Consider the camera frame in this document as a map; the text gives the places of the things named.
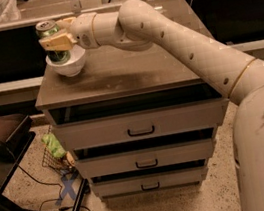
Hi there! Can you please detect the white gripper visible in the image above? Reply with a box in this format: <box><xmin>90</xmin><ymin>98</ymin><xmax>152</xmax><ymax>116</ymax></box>
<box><xmin>38</xmin><ymin>13</ymin><xmax>99</xmax><ymax>51</ymax></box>

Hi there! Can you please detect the green soda can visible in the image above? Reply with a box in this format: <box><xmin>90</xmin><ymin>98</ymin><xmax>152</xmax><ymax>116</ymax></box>
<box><xmin>35</xmin><ymin>20</ymin><xmax>71</xmax><ymax>65</ymax></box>

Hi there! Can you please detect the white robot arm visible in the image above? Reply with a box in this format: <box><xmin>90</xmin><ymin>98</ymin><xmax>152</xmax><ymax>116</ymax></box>
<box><xmin>40</xmin><ymin>0</ymin><xmax>264</xmax><ymax>211</ymax></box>

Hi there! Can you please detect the white bowl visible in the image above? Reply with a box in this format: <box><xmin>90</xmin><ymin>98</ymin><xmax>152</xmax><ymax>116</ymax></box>
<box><xmin>46</xmin><ymin>45</ymin><xmax>86</xmax><ymax>77</ymax></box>

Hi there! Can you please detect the green bag in basket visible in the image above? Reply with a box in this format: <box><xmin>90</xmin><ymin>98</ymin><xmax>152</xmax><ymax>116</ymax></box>
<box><xmin>42</xmin><ymin>133</ymin><xmax>66</xmax><ymax>159</ymax></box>

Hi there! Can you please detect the grey drawer cabinet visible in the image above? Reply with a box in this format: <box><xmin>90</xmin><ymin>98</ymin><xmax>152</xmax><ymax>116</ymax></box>
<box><xmin>20</xmin><ymin>0</ymin><xmax>250</xmax><ymax>211</ymax></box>

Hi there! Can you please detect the top drawer with handle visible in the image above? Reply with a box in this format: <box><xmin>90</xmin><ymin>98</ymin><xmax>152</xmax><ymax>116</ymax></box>
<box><xmin>53</xmin><ymin>98</ymin><xmax>229</xmax><ymax>151</ymax></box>

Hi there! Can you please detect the drawer with handle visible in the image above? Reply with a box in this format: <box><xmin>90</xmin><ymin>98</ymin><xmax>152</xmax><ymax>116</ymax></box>
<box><xmin>53</xmin><ymin>98</ymin><xmax>229</xmax><ymax>151</ymax></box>
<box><xmin>91</xmin><ymin>166</ymin><xmax>208</xmax><ymax>199</ymax></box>
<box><xmin>75</xmin><ymin>139</ymin><xmax>214</xmax><ymax>179</ymax></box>

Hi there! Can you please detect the wire basket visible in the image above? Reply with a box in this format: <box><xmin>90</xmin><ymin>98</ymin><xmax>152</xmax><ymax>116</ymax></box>
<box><xmin>34</xmin><ymin>122</ymin><xmax>78</xmax><ymax>179</ymax></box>

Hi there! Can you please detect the middle drawer with handle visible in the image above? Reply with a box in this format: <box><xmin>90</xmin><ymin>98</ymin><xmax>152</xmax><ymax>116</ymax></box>
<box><xmin>75</xmin><ymin>139</ymin><xmax>214</xmax><ymax>179</ymax></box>

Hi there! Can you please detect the bottom drawer with handle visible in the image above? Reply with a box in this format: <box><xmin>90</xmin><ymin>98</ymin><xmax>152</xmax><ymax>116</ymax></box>
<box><xmin>91</xmin><ymin>166</ymin><xmax>208</xmax><ymax>199</ymax></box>

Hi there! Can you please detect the black floor cable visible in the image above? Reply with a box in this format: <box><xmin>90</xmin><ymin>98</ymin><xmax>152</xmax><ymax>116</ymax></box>
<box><xmin>7</xmin><ymin>135</ymin><xmax>94</xmax><ymax>211</ymax></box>

